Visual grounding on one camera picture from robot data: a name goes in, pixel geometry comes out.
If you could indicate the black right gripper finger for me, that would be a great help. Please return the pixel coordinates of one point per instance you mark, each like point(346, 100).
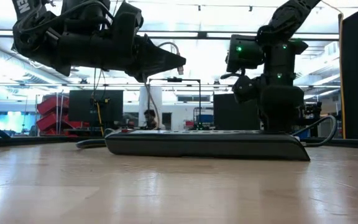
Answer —
point(281, 105)

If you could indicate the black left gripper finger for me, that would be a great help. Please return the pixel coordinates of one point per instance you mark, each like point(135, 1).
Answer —
point(157, 54)
point(148, 70)

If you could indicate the black power strip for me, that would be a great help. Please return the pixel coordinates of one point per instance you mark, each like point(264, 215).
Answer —
point(204, 146)

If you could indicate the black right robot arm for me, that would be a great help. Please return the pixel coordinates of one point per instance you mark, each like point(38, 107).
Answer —
point(287, 18)

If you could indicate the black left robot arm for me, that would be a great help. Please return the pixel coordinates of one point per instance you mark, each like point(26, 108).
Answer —
point(36, 34)

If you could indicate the white pillar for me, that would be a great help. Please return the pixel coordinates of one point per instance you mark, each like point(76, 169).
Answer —
point(149, 96)

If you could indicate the black robot workstation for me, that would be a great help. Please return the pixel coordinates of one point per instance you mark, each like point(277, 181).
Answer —
point(314, 110)

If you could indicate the person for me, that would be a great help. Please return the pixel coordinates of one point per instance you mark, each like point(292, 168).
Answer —
point(150, 118)

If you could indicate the tall black screen panel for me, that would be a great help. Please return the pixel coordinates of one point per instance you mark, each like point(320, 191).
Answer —
point(228, 115)

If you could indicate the wide black screen panel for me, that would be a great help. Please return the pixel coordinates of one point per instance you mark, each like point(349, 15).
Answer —
point(82, 105)

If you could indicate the blue storage box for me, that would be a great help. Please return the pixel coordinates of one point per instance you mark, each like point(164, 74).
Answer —
point(205, 118)

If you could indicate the red plastic bin stack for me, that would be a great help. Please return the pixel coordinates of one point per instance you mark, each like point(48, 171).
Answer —
point(51, 115)

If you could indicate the blue board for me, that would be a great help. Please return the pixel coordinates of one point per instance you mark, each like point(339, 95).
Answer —
point(8, 121)

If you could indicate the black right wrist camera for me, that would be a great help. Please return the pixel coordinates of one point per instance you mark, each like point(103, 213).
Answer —
point(247, 57)

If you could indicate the thin black stand frame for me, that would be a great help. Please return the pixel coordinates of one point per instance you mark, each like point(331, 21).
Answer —
point(200, 102)

